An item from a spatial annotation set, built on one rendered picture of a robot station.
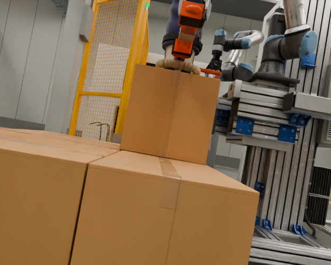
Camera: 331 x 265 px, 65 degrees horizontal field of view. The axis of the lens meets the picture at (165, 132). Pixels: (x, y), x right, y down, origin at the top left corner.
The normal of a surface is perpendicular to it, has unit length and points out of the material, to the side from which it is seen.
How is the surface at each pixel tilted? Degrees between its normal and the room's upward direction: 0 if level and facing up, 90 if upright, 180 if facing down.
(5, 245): 90
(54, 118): 90
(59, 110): 90
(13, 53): 90
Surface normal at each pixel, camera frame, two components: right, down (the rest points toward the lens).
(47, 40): 0.02, -0.03
